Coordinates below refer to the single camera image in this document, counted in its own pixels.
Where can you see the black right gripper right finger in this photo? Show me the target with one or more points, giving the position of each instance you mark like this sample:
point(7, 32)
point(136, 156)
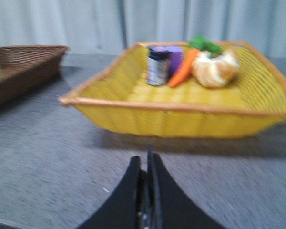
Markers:
point(170, 207)

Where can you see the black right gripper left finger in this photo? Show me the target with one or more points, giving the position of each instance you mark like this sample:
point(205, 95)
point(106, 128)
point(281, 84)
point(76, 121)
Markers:
point(124, 207)

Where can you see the yellow woven basket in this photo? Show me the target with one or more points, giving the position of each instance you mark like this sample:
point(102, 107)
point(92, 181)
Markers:
point(118, 99)

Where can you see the toy bread croissant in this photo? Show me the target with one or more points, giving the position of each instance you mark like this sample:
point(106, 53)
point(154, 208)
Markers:
point(215, 72)

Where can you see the dark-lidded small jar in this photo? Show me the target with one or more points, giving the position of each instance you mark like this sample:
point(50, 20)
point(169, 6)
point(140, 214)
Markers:
point(158, 64)

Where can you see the purple box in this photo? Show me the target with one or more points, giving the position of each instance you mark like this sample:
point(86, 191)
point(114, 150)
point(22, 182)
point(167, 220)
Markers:
point(175, 59)

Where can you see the orange toy carrot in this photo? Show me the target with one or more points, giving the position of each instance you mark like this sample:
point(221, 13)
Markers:
point(196, 46)

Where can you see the brown wicker basket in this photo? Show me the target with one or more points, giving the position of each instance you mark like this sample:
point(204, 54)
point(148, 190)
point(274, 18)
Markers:
point(26, 66)

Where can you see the white curtain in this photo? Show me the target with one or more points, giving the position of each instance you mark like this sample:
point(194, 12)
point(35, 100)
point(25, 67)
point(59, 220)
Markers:
point(109, 26)

